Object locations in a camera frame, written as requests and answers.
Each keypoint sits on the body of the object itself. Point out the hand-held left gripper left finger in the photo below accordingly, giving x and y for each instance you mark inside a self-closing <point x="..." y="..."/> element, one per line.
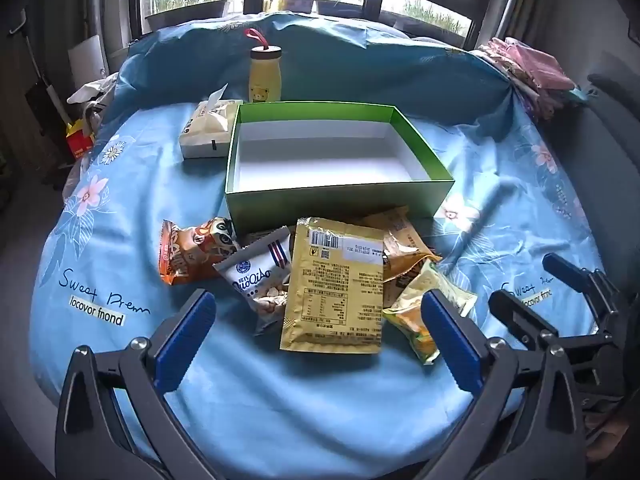
<point x="185" y="340"/>

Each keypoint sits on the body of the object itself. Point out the cream tissue pack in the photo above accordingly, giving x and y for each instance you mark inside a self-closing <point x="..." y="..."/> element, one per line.
<point x="207" y="125"/>

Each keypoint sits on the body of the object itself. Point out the white snack packet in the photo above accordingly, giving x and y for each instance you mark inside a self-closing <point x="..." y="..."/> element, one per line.
<point x="255" y="275"/>

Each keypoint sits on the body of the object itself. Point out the blue floral bedsheet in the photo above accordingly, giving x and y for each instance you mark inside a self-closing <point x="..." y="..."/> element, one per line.
<point x="150" y="185"/>

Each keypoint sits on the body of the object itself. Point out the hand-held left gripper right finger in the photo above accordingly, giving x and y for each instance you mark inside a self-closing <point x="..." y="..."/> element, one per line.
<point x="450" y="340"/>

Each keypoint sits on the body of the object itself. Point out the yellow bear bottle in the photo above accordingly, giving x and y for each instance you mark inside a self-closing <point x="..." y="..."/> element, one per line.
<point x="265" y="80"/>

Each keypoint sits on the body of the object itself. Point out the brown yellow snack packet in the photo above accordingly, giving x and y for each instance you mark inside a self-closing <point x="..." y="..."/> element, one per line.
<point x="400" y="280"/>

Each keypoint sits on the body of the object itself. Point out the yellow green corn snack packet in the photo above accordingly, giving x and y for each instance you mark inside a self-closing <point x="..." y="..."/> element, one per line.
<point x="407" y="320"/>

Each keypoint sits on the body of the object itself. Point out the small dark planter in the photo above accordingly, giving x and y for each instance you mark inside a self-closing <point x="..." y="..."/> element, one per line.
<point x="337" y="7"/>

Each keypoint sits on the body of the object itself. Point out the white board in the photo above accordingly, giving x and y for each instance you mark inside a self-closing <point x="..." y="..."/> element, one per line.
<point x="87" y="60"/>

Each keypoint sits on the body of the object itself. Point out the large yellow snack packet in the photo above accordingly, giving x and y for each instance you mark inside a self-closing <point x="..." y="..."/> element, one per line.
<point x="330" y="290"/>

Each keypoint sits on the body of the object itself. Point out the grey curtain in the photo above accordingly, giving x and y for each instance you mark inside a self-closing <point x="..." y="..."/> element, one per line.
<point x="510" y="0"/>

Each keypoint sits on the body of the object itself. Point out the long dark grass planter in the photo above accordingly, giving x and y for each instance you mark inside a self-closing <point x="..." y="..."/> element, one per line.
<point x="185" y="12"/>
<point x="425" y="20"/>

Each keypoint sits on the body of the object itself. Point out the white plastic bag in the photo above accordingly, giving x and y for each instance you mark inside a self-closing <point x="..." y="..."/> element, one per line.
<point x="90" y="91"/>

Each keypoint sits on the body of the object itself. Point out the pink folded cloth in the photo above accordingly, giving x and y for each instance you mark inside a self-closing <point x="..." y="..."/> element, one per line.
<point x="540" y="70"/>

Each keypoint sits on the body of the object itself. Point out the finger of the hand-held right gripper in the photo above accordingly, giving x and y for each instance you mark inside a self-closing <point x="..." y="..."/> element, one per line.
<point x="507" y="305"/>
<point x="555" y="262"/>

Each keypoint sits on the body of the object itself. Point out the red carton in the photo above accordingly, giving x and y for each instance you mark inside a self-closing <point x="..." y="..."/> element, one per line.
<point x="80" y="142"/>

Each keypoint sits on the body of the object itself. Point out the orange yellow snack packet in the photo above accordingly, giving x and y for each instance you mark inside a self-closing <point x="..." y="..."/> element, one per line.
<point x="400" y="235"/>

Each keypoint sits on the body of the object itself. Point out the green cardboard box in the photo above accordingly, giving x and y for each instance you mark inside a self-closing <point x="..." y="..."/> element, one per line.
<point x="300" y="205"/>

